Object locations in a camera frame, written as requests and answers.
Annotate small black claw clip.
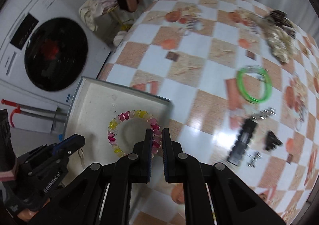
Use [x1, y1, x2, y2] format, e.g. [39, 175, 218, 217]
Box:
[264, 131, 282, 151]

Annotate pink yellow spiral hair tie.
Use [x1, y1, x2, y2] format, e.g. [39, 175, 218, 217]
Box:
[107, 109, 163, 158]

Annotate green plastic bangle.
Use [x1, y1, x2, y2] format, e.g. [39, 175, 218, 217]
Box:
[236, 65, 272, 104]

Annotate operator left hand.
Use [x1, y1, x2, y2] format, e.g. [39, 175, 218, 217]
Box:
[0, 168, 43, 222]

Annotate black scalloped snap hair clip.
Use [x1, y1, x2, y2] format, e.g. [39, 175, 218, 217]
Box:
[227, 118, 257, 166]

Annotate small silver charm earring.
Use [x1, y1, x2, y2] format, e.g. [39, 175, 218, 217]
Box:
[247, 151, 262, 168]

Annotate white shallow tray box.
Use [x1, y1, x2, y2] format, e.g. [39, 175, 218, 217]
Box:
[63, 78, 173, 186]

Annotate silver rhinestone hair clip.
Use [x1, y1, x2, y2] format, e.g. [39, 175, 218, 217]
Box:
[249, 108, 276, 121]

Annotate white front-load washing machine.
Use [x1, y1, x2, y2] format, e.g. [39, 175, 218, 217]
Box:
[0, 0, 113, 133]

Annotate white slippers on rack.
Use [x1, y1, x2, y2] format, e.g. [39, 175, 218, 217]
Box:
[113, 31, 128, 47]

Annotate cream satin scrunchie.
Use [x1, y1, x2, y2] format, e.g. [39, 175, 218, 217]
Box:
[264, 26, 295, 63]

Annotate cream pink cloths on rack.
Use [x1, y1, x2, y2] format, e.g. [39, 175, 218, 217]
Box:
[78, 0, 117, 32]

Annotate leopard print scrunchie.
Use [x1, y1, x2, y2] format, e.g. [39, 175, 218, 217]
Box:
[264, 10, 296, 39]

